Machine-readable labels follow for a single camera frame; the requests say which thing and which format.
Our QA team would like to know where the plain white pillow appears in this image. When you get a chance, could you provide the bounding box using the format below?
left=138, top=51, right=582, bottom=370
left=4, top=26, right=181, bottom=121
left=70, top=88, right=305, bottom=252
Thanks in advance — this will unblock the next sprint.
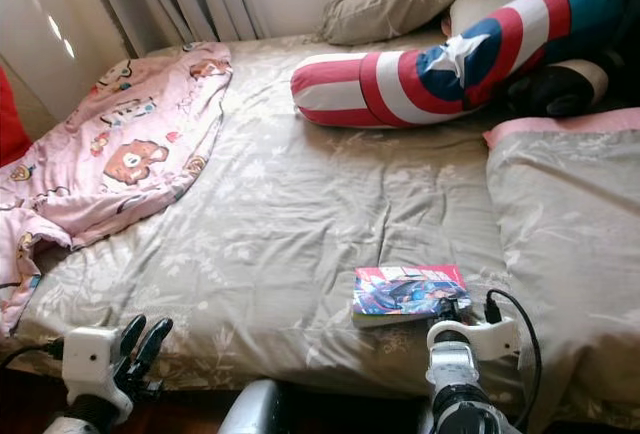
left=448, top=0, right=551, bottom=40

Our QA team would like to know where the grey floral pillow pink edge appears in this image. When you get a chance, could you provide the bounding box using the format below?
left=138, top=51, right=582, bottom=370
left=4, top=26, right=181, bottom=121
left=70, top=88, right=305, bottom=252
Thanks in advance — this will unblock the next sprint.
left=485, top=107, right=640, bottom=430

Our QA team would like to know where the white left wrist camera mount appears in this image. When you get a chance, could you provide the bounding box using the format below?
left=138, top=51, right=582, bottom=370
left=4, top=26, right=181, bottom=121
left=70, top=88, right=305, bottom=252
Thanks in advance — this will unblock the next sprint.
left=62, top=326, right=136, bottom=425

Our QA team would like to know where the red white blue bolster pillow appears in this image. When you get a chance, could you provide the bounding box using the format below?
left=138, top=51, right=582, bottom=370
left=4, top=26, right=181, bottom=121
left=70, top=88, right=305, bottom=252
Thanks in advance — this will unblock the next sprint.
left=290, top=0, right=623, bottom=130

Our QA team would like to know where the pink cartoon print blanket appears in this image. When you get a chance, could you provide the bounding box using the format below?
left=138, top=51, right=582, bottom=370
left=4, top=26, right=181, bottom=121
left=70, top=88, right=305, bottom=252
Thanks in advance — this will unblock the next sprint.
left=0, top=42, right=233, bottom=337

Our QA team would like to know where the large red fabric cushion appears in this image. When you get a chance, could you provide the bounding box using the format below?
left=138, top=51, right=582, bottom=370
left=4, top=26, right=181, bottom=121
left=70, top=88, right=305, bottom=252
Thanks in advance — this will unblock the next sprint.
left=0, top=64, right=33, bottom=167

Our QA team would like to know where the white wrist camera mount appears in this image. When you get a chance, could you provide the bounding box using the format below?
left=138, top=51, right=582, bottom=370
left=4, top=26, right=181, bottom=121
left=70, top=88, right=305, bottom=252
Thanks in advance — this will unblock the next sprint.
left=425, top=316, right=521, bottom=363
left=62, top=326, right=136, bottom=425

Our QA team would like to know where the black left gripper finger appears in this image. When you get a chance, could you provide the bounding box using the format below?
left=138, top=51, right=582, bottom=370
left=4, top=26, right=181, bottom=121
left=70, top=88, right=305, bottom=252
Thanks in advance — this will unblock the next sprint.
left=115, top=314, right=146, bottom=360
left=140, top=317, right=174, bottom=367

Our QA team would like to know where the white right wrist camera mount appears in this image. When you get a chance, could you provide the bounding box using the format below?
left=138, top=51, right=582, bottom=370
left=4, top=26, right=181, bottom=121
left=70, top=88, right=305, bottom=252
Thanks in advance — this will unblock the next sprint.
left=425, top=316, right=521, bottom=363

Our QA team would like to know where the silver robot left leg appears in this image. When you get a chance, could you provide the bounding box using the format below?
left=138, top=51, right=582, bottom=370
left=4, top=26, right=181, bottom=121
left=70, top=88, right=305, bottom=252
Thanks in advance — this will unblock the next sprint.
left=218, top=379, right=286, bottom=434

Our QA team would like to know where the black and tan plush toy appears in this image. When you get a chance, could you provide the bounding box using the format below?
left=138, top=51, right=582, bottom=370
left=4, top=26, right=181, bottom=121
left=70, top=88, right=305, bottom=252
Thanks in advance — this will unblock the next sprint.
left=508, top=54, right=623, bottom=120

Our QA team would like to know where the grey floral bed sheet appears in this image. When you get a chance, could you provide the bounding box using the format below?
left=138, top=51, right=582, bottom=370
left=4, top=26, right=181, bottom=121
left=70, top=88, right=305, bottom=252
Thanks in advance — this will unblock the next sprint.
left=0, top=34, right=640, bottom=425

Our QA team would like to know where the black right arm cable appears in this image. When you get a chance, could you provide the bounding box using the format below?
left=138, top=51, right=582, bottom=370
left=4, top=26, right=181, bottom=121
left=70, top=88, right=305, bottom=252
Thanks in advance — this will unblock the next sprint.
left=485, top=289, right=543, bottom=420

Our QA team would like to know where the colourful comic book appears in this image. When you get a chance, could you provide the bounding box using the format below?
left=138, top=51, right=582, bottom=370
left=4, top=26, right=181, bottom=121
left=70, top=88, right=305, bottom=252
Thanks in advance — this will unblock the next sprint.
left=352, top=264, right=473, bottom=328

